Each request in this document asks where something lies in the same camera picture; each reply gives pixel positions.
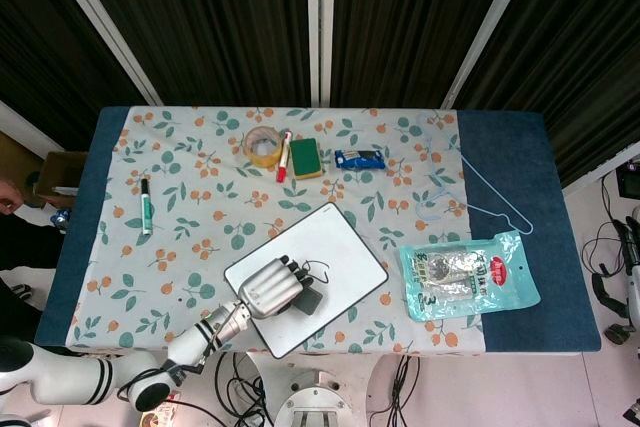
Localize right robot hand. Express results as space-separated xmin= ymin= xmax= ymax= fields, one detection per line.
xmin=592 ymin=216 xmax=640 ymax=323

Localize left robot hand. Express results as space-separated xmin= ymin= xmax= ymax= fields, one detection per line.
xmin=236 ymin=255 xmax=316 ymax=321

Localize grey whiteboard eraser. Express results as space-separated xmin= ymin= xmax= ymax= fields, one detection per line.
xmin=291 ymin=286 xmax=326 ymax=318

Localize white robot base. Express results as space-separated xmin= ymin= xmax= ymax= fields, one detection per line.
xmin=272 ymin=369 xmax=362 ymax=427

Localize small whiteboard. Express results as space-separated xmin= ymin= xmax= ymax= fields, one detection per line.
xmin=223 ymin=201 xmax=390 ymax=360

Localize red marker pen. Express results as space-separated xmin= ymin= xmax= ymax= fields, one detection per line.
xmin=276 ymin=130 xmax=294 ymax=184

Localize green marker pen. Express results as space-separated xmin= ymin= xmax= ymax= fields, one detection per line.
xmin=139 ymin=177 xmax=154 ymax=237

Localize person's hand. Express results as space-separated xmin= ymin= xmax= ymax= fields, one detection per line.
xmin=0 ymin=177 xmax=24 ymax=216

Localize floral tablecloth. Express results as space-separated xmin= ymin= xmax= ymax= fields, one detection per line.
xmin=64 ymin=105 xmax=489 ymax=354

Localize clear tape roll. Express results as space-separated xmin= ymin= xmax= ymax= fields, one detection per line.
xmin=243 ymin=125 xmax=284 ymax=169

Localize blue table cover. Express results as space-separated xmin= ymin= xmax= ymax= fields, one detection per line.
xmin=37 ymin=105 xmax=603 ymax=358

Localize green yellow sponge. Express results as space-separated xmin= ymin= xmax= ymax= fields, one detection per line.
xmin=289 ymin=137 xmax=327 ymax=181

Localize blue snack packet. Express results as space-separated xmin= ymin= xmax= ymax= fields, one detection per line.
xmin=333 ymin=148 xmax=388 ymax=172

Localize teal plastic bag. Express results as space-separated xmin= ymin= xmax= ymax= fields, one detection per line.
xmin=398 ymin=229 xmax=542 ymax=323

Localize red snack box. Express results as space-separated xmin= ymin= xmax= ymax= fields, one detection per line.
xmin=140 ymin=399 xmax=177 ymax=427

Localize cardboard box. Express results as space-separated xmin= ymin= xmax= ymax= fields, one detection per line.
xmin=32 ymin=150 xmax=91 ymax=198

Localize black floor cables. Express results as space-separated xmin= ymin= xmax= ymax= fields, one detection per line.
xmin=199 ymin=351 xmax=274 ymax=427
xmin=367 ymin=355 xmax=422 ymax=427

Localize light blue wire hanger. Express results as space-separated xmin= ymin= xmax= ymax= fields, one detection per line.
xmin=413 ymin=116 xmax=535 ymax=237

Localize white frame post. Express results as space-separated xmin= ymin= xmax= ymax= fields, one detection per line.
xmin=38 ymin=0 xmax=162 ymax=106
xmin=305 ymin=0 xmax=338 ymax=108
xmin=439 ymin=0 xmax=542 ymax=110

